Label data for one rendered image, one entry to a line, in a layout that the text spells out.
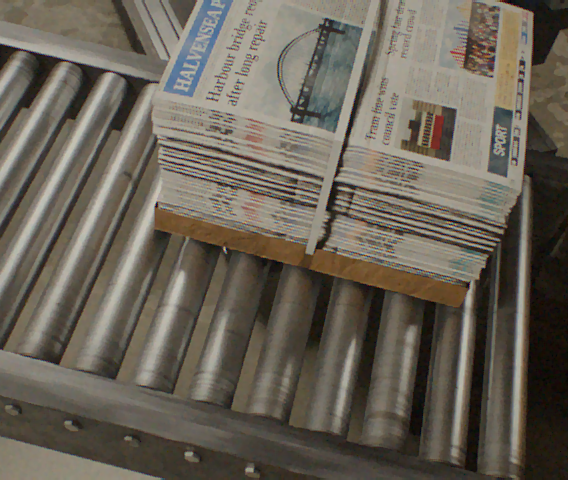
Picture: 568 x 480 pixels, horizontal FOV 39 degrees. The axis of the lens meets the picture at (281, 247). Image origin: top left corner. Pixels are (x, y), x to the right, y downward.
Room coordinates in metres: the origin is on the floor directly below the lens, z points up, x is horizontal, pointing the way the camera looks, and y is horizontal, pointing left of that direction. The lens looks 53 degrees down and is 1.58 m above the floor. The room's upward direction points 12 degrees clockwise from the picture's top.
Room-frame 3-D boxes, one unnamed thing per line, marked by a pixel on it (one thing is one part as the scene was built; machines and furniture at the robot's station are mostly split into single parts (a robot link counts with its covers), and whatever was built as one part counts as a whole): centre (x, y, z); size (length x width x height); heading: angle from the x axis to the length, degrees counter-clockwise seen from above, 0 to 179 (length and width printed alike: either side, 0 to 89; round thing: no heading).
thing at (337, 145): (0.70, -0.04, 0.92); 0.29 x 0.01 x 0.23; 176
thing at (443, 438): (0.58, -0.23, 0.77); 0.47 x 0.05 x 0.05; 177
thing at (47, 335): (0.60, 0.23, 0.77); 0.47 x 0.05 x 0.05; 177
